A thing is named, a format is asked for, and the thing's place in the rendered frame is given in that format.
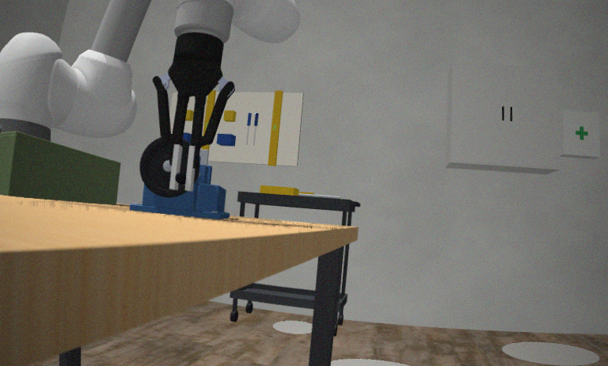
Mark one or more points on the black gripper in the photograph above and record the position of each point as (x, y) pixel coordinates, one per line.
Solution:
(195, 71)

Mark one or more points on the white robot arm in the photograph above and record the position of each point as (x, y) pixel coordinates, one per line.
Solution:
(93, 98)

